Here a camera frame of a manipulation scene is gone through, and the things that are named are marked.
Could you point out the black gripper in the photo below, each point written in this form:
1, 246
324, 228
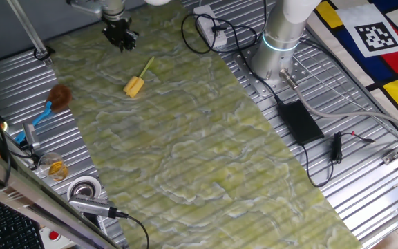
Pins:
117, 29

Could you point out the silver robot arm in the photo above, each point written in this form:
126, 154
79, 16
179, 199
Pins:
278, 34

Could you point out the white power strip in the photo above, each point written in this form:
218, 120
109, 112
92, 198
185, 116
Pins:
206, 26

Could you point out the aluminium pole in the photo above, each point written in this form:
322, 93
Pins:
28, 29

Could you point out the green marble pattern mat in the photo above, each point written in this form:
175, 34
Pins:
202, 155

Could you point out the glass cup with yellow liquid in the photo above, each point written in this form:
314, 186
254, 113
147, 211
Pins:
55, 167

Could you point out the black power adapter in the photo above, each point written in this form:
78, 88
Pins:
299, 122

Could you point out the grey emergency stop box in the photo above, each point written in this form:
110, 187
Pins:
52, 237

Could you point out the black keyboard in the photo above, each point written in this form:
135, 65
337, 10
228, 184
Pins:
12, 231

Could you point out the white marker tag sheet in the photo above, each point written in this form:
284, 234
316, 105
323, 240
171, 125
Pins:
375, 36

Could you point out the colourful block pattern cloth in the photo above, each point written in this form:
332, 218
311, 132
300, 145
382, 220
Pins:
392, 58

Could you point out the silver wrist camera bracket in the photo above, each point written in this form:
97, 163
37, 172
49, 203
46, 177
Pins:
86, 7

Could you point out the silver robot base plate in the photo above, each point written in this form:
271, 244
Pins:
259, 86

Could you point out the aluminium frame bar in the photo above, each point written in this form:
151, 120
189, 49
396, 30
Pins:
29, 197

